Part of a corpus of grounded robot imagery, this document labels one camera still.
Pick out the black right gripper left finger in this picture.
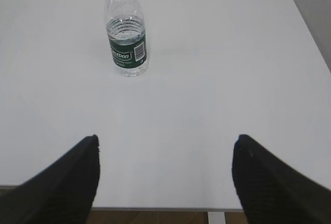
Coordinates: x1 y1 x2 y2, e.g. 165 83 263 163
1 135 100 223

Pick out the white table leg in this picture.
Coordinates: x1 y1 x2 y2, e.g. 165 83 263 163
207 212 226 224

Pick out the clear green-label water bottle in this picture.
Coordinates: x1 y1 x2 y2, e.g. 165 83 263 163
104 0 148 77

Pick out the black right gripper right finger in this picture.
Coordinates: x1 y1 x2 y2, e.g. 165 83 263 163
231 135 330 223

